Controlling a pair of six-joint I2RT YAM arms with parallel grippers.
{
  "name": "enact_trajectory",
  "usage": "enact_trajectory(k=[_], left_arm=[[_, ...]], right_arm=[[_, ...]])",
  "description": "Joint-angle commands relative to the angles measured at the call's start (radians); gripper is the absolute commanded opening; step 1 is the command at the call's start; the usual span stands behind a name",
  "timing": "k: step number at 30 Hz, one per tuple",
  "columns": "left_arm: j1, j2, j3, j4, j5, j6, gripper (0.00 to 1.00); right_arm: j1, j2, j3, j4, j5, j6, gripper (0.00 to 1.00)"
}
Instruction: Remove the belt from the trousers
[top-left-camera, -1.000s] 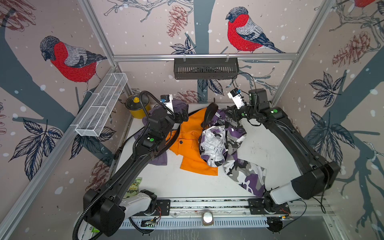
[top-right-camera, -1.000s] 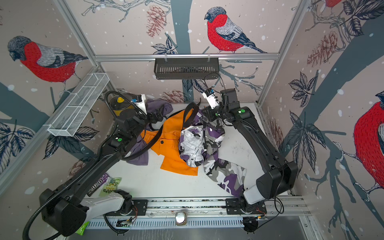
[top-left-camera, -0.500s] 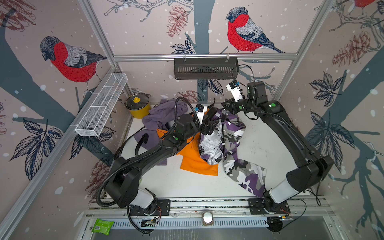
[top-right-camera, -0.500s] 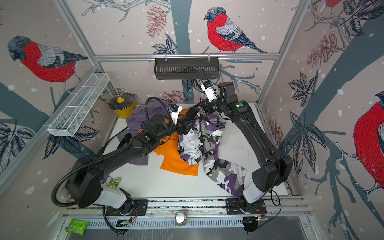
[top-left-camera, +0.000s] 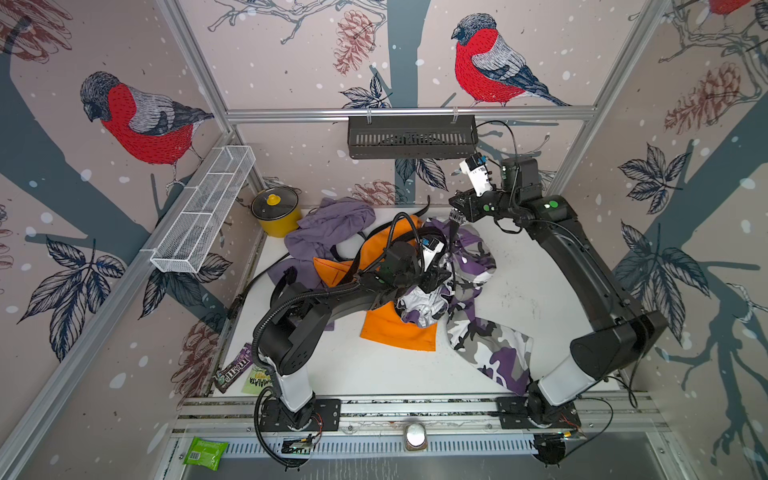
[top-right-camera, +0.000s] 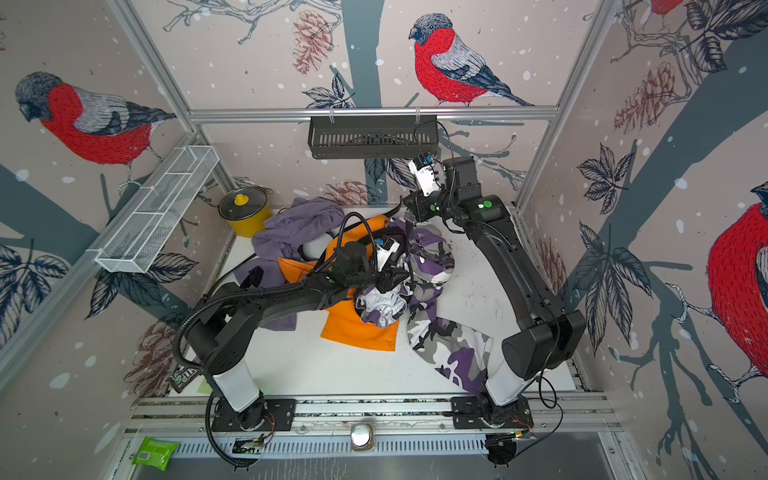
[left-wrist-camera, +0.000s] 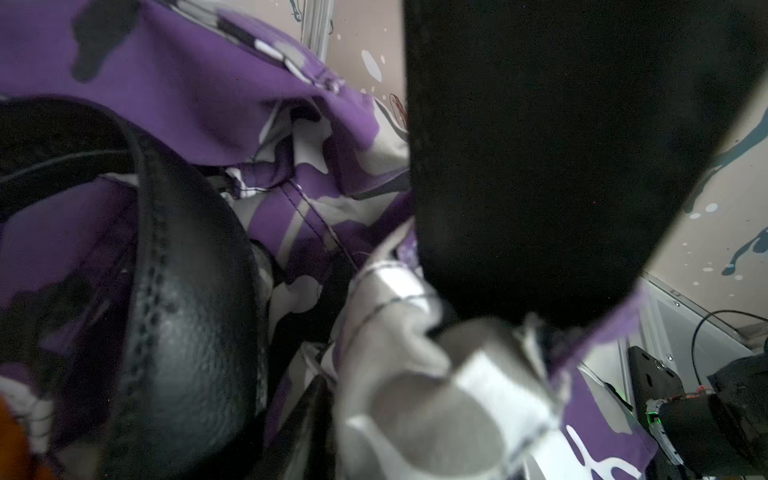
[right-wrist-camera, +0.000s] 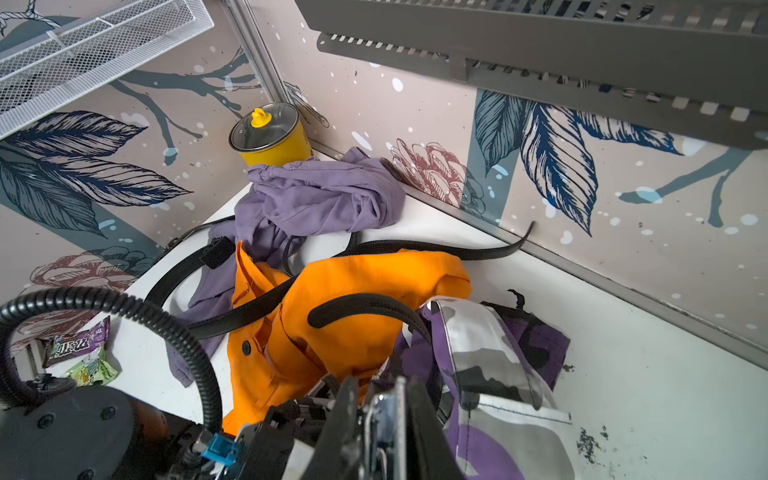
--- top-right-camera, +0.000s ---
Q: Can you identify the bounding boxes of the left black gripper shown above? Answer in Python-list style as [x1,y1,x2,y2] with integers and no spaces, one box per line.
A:
[346,261,412,296]

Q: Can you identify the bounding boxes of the orange trousers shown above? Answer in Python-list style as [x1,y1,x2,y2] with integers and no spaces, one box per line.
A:
[277,214,398,352]

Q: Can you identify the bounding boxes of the lavender purple trousers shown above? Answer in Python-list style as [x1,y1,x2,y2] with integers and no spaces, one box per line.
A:
[233,197,348,332]

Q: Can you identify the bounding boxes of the purple camouflage trousers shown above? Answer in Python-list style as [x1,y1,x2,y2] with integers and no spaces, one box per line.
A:
[355,218,493,396]

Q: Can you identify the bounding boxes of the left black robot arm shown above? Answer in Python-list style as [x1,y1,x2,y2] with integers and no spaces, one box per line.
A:
[172,212,409,431]

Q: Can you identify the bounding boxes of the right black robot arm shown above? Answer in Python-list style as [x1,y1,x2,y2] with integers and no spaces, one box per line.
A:
[404,155,586,424]

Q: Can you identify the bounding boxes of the yellow pot with lid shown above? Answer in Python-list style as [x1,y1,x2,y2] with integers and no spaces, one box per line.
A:
[218,186,272,238]

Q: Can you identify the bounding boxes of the black hanging basket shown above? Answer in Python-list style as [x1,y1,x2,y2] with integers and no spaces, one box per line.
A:
[308,115,440,160]

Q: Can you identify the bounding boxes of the dark candy bar wrapper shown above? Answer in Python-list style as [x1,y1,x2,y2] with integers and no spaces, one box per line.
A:
[170,365,200,393]

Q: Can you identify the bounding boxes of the green wipes packet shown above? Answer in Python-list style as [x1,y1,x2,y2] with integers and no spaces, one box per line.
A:
[132,437,179,471]

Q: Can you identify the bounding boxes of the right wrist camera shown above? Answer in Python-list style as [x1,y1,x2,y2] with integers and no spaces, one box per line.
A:
[408,154,441,197]

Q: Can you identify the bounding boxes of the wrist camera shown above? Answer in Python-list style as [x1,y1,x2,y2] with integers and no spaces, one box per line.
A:
[408,154,441,197]
[375,235,404,272]

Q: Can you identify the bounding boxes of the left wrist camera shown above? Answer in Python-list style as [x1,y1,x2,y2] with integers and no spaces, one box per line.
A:
[375,235,404,272]

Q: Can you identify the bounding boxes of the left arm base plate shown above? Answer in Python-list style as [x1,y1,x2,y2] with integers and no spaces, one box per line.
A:
[212,397,297,433]

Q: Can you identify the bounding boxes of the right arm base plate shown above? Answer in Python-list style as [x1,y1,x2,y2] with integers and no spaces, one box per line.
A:
[449,396,534,430]

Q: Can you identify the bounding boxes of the white wire mesh shelf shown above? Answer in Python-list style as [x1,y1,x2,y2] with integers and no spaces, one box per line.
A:
[95,145,219,273]

